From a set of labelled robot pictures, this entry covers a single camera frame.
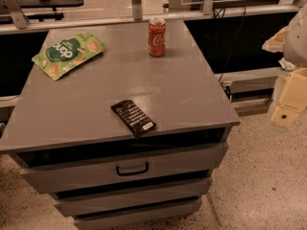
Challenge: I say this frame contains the grey metal railing frame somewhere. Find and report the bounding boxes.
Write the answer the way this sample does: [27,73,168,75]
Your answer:
[0,0,306,35]

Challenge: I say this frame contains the grey drawer cabinet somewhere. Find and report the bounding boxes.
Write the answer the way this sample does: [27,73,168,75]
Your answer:
[1,21,239,230]

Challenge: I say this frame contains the black drawer handle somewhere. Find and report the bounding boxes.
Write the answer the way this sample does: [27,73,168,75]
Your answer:
[116,162,150,176]

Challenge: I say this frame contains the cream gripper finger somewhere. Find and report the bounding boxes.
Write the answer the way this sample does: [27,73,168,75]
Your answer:
[271,68,307,127]

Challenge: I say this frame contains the black hanging cable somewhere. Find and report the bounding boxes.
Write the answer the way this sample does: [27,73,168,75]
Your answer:
[217,7,248,75]

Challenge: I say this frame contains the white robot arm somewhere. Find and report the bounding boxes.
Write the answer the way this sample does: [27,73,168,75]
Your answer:
[262,4,307,127]

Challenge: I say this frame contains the dark background table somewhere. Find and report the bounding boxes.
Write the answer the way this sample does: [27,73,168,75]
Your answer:
[17,0,84,21]

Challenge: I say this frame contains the black snack bar wrapper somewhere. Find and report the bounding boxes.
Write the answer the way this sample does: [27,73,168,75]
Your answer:
[111,100,156,138]

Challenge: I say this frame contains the white crumpled cloth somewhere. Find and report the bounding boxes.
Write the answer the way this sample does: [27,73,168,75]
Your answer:
[279,58,295,71]

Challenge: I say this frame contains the green rice chip bag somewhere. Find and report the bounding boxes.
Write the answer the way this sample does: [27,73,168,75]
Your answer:
[32,32,105,81]

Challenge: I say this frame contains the red coke can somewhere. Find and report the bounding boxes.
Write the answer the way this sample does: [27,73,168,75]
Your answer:
[148,18,166,57]

